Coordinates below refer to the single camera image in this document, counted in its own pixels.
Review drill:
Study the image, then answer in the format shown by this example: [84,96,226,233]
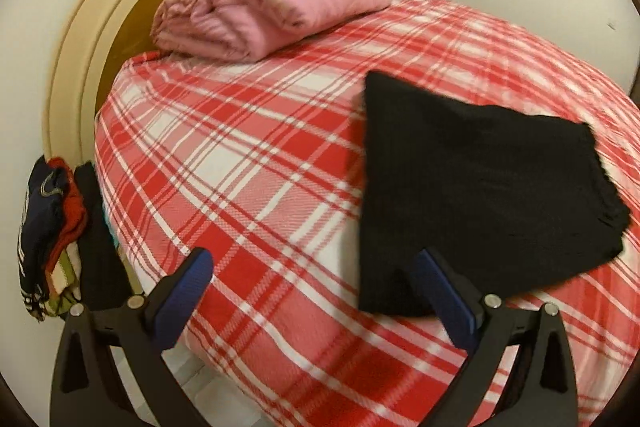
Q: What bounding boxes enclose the black pants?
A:
[357,71,631,319]

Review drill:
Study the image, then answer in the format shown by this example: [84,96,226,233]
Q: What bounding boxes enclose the striped cloth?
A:
[46,241,82,319]

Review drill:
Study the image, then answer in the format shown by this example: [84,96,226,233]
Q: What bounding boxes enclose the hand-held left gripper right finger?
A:
[410,248,581,427]

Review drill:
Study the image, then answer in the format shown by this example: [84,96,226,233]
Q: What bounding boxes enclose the bed with red plaid sheet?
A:
[94,0,640,427]

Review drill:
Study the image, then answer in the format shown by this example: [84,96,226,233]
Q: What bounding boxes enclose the black hanging garment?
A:
[74,161,134,309]

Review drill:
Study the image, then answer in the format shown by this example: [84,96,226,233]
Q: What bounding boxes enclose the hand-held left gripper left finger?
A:
[50,247,215,427]

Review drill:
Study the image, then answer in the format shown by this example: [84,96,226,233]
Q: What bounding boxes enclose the navy printed garment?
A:
[18,159,69,324]

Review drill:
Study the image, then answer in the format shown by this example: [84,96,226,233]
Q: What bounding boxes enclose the red garment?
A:
[46,158,89,269]

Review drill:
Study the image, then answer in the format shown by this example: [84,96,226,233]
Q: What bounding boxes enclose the pink folded blanket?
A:
[151,0,391,64]

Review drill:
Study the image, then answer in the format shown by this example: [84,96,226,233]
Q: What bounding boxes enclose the cream and wood headboard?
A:
[42,0,379,164]

